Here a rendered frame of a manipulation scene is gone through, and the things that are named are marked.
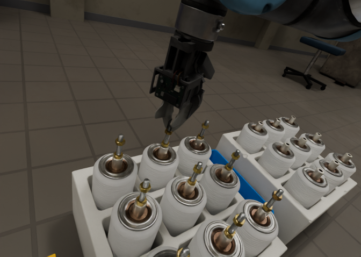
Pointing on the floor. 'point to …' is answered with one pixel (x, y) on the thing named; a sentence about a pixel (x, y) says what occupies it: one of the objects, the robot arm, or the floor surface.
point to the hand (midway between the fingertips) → (172, 123)
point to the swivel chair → (315, 59)
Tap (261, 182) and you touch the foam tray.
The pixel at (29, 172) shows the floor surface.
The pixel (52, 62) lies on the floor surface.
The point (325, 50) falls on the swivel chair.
